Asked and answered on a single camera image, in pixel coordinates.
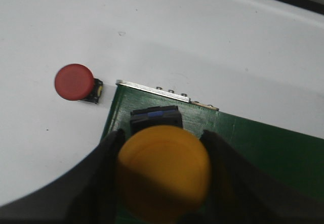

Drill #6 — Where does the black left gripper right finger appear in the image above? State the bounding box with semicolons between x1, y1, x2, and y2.
200;130;323;223

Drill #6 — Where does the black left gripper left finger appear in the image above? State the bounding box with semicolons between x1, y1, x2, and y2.
1;129;125;223

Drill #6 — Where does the yellow mushroom push button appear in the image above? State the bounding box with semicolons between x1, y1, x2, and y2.
116;106;211;223

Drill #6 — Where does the green conveyor belt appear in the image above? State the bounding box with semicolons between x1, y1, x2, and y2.
103;85;323;202

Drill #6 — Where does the red mushroom push button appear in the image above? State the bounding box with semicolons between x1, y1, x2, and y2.
54;64;103;104

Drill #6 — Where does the aluminium conveyor frame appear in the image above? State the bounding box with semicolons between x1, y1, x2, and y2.
116;79;219;111

